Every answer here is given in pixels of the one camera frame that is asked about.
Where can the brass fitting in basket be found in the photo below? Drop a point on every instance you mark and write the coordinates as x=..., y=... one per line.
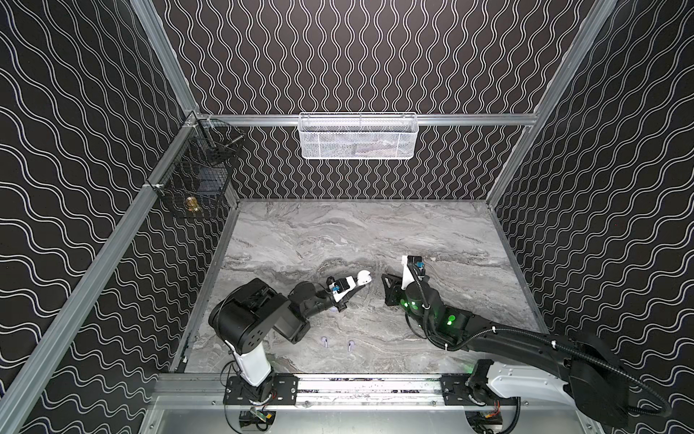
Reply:
x=192, y=205

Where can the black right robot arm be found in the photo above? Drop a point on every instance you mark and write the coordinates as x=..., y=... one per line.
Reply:
x=578, y=370

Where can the white earbud charging case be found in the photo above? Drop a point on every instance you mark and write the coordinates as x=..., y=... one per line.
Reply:
x=364, y=278

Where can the black wire basket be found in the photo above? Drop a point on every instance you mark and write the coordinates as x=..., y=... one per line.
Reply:
x=203, y=169

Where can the aluminium front rail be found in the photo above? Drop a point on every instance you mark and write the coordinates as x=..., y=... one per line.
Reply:
x=362, y=392

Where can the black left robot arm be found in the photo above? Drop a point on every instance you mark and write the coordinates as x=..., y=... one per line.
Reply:
x=248, y=314

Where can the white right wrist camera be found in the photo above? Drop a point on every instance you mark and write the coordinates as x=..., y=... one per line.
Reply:
x=413, y=269

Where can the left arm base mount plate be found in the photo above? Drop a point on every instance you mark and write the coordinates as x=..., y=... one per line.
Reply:
x=277, y=389

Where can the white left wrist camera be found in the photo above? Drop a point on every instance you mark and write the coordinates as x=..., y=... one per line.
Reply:
x=343, y=284

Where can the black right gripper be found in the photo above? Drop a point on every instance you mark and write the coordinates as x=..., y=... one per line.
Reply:
x=399, y=292

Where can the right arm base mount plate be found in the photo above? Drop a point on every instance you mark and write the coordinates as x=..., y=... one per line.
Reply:
x=459, y=390

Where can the white mesh wire basket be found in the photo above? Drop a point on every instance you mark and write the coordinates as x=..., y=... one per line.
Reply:
x=358, y=136

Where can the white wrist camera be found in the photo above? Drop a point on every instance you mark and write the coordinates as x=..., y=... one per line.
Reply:
x=343, y=284
x=413, y=269

